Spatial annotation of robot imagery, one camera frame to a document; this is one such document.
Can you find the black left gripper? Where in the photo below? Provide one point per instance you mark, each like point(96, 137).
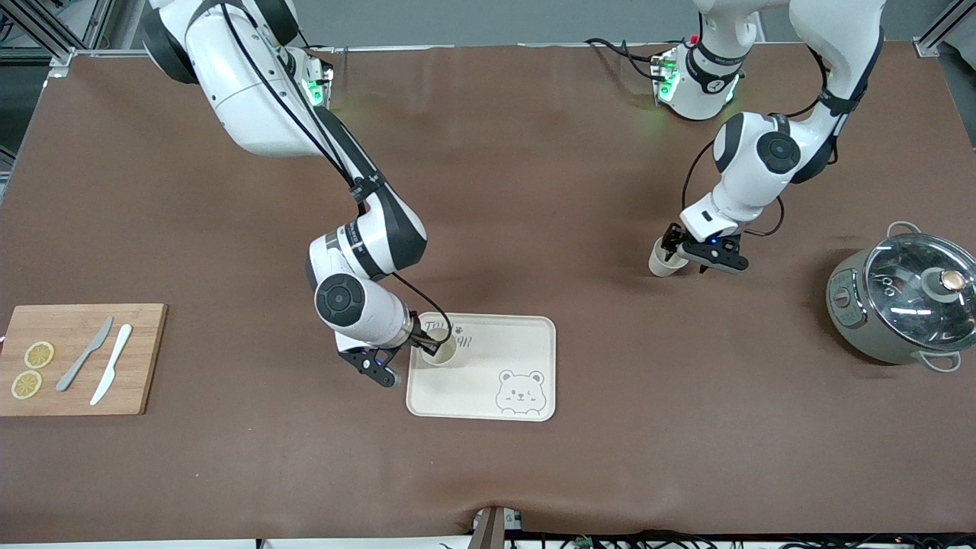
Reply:
point(672, 238)

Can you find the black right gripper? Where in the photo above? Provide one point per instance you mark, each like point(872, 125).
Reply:
point(421, 340)

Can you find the white IKEA cup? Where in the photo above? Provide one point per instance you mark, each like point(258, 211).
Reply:
point(659, 263)
point(444, 357)

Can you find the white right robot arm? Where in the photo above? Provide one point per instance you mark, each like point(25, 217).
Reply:
point(252, 91)

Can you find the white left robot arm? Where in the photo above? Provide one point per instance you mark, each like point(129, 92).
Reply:
point(755, 183)

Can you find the cream tray with bear print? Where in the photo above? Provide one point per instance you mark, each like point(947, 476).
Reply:
point(488, 374)

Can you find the brown table cover mat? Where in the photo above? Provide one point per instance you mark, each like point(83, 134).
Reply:
point(534, 152)

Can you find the grey-green electric cooking pot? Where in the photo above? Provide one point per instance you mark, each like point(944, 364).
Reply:
point(854, 328)

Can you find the glass pot lid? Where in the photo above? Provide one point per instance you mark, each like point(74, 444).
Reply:
point(907, 305)

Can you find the bamboo cutting board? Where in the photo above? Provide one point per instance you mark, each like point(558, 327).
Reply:
point(145, 381)

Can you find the white plastic knife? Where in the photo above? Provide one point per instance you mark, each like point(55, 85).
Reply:
point(113, 362)

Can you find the grey plastic knife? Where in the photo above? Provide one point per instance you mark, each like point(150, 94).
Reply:
point(84, 354)

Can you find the lemon slice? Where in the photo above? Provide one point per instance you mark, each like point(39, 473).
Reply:
point(39, 354)
point(27, 385)

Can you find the aluminium frame post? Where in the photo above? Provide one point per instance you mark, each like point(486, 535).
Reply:
point(99, 23)
point(945, 27)

